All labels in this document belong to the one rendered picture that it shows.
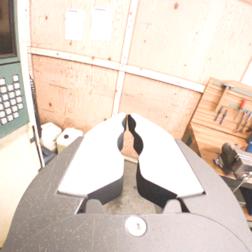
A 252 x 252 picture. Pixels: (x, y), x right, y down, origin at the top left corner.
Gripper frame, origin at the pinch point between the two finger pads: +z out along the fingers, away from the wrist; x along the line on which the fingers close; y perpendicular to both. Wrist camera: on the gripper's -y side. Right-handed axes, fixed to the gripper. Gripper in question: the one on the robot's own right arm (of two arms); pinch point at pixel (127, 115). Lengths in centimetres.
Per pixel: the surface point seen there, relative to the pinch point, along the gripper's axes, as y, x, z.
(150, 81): 32, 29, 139
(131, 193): 149, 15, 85
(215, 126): 68, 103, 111
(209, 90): 30, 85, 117
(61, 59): 16, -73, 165
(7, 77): 8, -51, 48
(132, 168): 149, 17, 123
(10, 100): 19, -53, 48
